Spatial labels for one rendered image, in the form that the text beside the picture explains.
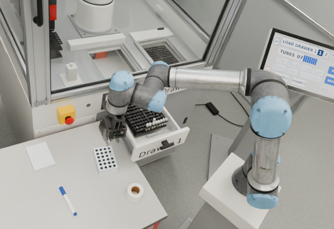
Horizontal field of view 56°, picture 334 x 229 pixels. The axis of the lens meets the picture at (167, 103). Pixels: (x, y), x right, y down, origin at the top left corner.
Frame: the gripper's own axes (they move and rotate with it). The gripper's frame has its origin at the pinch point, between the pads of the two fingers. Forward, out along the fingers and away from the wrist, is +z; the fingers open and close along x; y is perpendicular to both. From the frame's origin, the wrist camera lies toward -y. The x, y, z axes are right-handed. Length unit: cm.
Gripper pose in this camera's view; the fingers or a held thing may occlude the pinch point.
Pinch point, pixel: (108, 137)
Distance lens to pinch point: 130.3
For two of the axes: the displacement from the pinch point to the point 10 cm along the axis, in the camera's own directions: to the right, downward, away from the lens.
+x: 9.0, -1.1, 4.2
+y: 3.6, 7.2, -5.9
